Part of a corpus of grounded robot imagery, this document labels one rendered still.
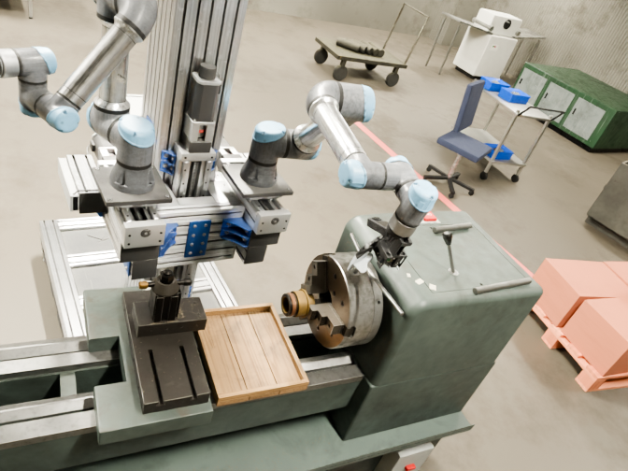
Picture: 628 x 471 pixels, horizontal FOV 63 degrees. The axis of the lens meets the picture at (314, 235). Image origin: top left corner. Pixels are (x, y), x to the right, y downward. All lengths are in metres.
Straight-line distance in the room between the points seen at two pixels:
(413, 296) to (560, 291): 2.45
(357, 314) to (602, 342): 2.47
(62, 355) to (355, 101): 1.17
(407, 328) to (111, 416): 0.88
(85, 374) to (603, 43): 10.35
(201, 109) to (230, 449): 1.19
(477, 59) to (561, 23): 2.03
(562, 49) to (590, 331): 8.20
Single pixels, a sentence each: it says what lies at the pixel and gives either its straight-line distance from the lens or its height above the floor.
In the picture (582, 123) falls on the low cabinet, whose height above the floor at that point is 0.32.
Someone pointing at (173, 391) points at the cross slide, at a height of 0.97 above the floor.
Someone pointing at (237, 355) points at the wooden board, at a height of 0.88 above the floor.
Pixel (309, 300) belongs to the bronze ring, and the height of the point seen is 1.11.
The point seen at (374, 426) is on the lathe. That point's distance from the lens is 2.10.
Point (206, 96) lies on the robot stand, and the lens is 1.88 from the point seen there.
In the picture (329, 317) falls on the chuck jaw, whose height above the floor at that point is 1.11.
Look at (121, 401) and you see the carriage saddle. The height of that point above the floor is 0.92.
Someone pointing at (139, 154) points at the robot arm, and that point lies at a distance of 1.80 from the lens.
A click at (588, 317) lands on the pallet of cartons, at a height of 0.38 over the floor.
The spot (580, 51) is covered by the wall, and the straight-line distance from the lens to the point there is 11.24.
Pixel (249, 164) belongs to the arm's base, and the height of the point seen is 1.23.
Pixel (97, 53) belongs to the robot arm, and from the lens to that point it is 1.62.
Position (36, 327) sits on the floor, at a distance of 2.99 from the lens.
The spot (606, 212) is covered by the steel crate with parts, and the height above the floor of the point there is 0.25.
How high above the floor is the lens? 2.19
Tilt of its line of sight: 34 degrees down
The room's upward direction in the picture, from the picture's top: 19 degrees clockwise
